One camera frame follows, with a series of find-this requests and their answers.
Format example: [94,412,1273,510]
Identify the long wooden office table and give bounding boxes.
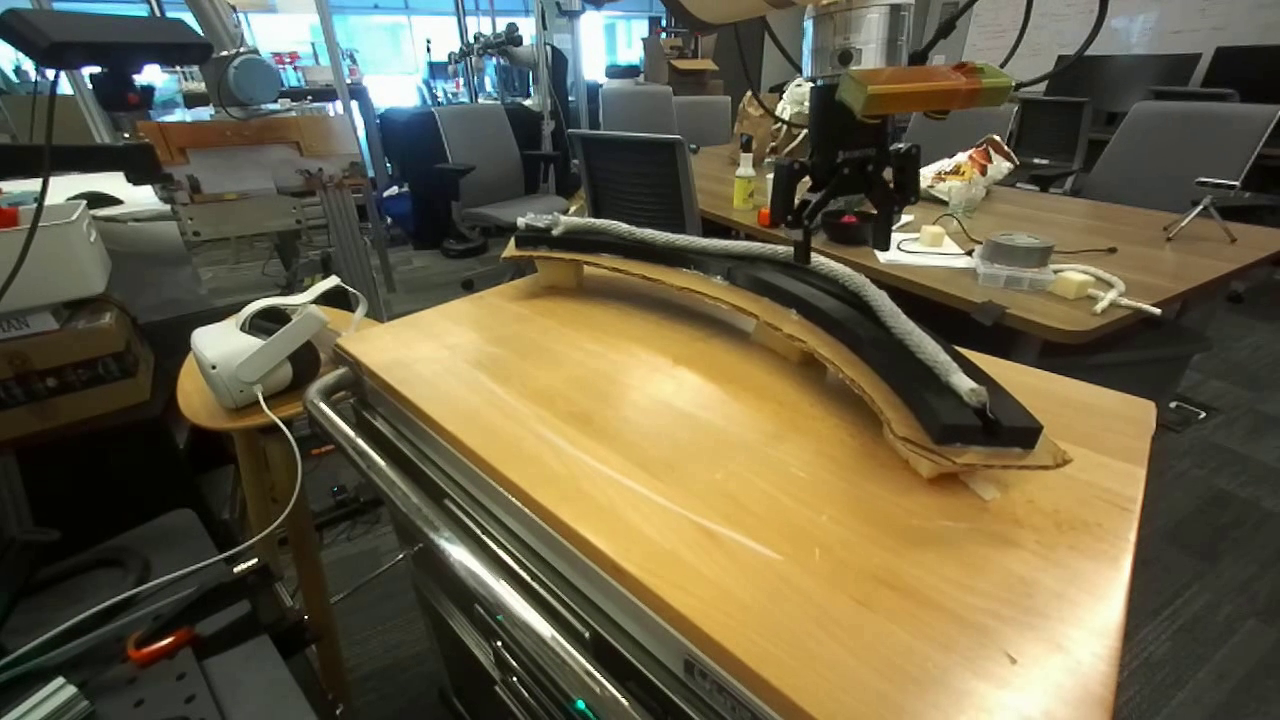
[693,140,1280,351]

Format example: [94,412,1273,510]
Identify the white VR headset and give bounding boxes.
[193,277,367,412]

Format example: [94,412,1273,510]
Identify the grey office chair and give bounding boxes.
[1077,102,1280,211]

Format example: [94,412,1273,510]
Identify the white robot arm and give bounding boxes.
[664,0,924,249]

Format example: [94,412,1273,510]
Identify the curved black board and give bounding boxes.
[516,215,1045,447]

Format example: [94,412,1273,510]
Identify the green glue bottle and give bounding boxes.
[731,138,760,211]

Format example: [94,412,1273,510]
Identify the orange green wrist camera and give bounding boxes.
[837,65,1015,119]

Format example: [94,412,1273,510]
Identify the round wooden stool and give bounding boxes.
[178,307,353,713]

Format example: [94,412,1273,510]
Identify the chrome cart handle bar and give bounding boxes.
[303,369,646,720]

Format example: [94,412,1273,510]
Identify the black monitor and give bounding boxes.
[1045,51,1199,110]

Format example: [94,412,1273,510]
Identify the snack chip bag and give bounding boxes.
[920,131,1022,209]

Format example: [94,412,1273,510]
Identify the white power strip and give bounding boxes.
[976,266,1160,316]

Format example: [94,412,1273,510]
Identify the white headset cable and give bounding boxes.
[0,389,313,676]

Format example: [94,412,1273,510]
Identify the black office chair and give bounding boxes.
[377,102,576,255]

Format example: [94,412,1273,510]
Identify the grey tape roll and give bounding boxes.
[980,234,1057,270]

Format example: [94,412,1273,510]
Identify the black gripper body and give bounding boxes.
[769,80,920,227]

